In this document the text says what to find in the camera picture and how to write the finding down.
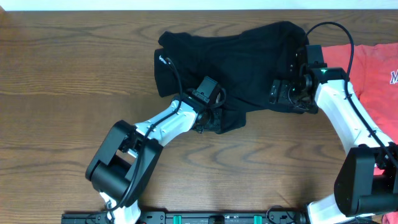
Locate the black t-shirt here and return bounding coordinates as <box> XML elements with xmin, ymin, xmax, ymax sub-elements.
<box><xmin>154</xmin><ymin>21</ymin><xmax>308</xmax><ymax>134</ymax></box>

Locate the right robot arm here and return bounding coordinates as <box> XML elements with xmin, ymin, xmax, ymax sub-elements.
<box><xmin>269</xmin><ymin>68</ymin><xmax>397</xmax><ymax>223</ymax></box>

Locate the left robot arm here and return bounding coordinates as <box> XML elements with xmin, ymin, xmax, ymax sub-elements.
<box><xmin>85</xmin><ymin>93</ymin><xmax>223</xmax><ymax>223</ymax></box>

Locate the red t-shirt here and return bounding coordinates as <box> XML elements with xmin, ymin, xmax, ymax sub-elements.
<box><xmin>320</xmin><ymin>42</ymin><xmax>398</xmax><ymax>224</ymax></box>

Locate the black left camera cable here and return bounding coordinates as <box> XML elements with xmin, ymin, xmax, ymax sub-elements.
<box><xmin>86</xmin><ymin>57</ymin><xmax>184</xmax><ymax>218</ymax></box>

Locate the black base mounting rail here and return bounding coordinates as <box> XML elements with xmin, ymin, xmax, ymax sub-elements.
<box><xmin>61</xmin><ymin>209</ymin><xmax>309</xmax><ymax>224</ymax></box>

